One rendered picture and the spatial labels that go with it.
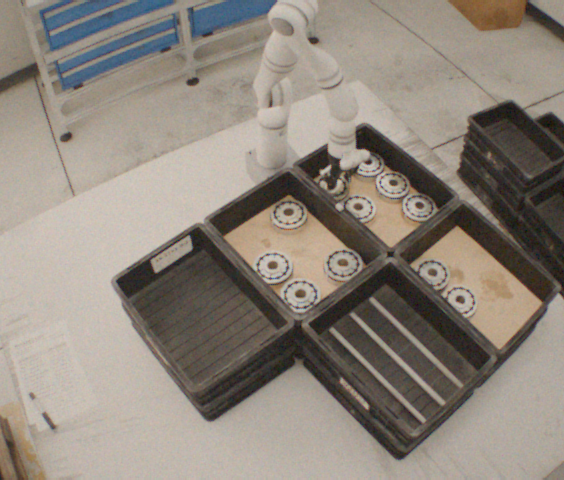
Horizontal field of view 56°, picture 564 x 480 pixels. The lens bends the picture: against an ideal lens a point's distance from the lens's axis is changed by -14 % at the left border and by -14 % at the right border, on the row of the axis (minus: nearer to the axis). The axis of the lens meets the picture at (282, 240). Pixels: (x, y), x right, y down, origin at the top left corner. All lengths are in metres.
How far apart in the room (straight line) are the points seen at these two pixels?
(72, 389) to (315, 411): 0.68
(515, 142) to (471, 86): 1.12
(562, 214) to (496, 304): 1.01
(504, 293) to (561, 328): 0.27
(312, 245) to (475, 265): 0.46
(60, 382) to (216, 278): 0.56
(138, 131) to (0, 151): 0.92
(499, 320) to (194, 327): 0.80
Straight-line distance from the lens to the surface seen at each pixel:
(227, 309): 1.56
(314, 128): 2.16
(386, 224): 1.72
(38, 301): 1.90
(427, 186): 1.76
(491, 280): 1.67
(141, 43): 3.29
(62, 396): 1.71
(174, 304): 1.59
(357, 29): 4.02
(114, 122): 3.46
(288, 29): 1.34
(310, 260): 1.63
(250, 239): 1.68
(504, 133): 2.63
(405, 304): 1.57
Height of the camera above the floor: 2.17
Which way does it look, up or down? 53 degrees down
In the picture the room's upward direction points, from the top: 3 degrees counter-clockwise
